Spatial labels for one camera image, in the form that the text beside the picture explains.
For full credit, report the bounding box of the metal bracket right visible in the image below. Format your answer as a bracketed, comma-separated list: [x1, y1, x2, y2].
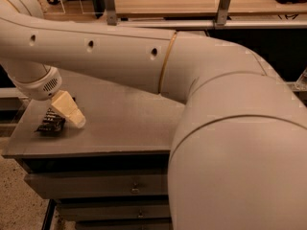
[215, 0, 231, 26]

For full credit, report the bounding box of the black rxbar chocolate bar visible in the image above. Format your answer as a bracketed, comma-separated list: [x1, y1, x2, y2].
[36, 108, 65, 133]

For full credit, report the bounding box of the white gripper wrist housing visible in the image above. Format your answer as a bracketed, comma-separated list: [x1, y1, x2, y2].
[13, 67, 86, 128]

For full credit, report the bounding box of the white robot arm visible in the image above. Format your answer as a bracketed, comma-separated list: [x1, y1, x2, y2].
[0, 0, 307, 230]

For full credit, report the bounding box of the grey drawer cabinet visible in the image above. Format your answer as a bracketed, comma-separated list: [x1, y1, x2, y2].
[3, 72, 183, 230]

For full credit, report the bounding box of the metal bracket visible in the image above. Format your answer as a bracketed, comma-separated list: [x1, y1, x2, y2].
[104, 0, 117, 26]
[215, 0, 231, 26]

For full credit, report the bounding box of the top drawer knob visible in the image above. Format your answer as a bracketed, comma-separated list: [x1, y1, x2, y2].
[130, 182, 140, 194]

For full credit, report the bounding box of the wooden shelf board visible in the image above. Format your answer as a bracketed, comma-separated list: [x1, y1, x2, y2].
[115, 0, 307, 17]

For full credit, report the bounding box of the metal bracket middle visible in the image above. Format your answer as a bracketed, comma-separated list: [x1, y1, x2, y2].
[104, 0, 117, 26]

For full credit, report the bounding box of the drawer knob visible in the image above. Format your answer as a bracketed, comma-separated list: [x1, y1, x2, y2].
[137, 210, 144, 219]
[130, 182, 140, 194]

